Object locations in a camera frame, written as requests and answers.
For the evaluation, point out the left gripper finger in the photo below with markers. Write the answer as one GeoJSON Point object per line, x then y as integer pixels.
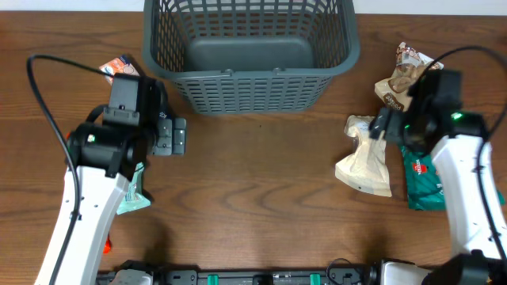
{"type": "Point", "coordinates": [164, 139]}
{"type": "Point", "coordinates": [179, 135]}

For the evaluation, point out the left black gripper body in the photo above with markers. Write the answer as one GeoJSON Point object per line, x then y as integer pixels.
{"type": "Point", "coordinates": [170, 135]}

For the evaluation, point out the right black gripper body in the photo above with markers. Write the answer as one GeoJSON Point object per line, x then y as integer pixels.
{"type": "Point", "coordinates": [387, 127]}

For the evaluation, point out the brown cookie pouch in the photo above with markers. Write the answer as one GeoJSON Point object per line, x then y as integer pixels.
{"type": "Point", "coordinates": [410, 63]}

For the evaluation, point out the beige paper pouch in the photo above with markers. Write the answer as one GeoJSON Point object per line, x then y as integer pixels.
{"type": "Point", "coordinates": [364, 169]}

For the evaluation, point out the green Nescafe coffee bag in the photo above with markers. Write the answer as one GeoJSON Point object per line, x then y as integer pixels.
{"type": "Point", "coordinates": [424, 189]}

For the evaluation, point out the grey plastic lattice basket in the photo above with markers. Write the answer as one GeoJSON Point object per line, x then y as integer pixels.
{"type": "Point", "coordinates": [250, 56]}

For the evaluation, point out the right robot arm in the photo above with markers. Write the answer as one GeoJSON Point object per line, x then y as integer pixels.
{"type": "Point", "coordinates": [458, 145]}

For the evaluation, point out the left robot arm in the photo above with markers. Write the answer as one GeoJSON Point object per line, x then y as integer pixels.
{"type": "Point", "coordinates": [102, 155]}

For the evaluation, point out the Kleenex tissue multipack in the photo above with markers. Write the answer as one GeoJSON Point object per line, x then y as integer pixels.
{"type": "Point", "coordinates": [125, 64]}

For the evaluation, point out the mint green wipes packet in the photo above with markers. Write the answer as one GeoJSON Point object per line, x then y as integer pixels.
{"type": "Point", "coordinates": [134, 199]}

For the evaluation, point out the orange spaghetti packet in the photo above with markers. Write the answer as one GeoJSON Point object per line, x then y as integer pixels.
{"type": "Point", "coordinates": [108, 244]}

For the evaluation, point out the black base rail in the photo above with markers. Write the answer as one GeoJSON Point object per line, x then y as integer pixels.
{"type": "Point", "coordinates": [273, 276]}

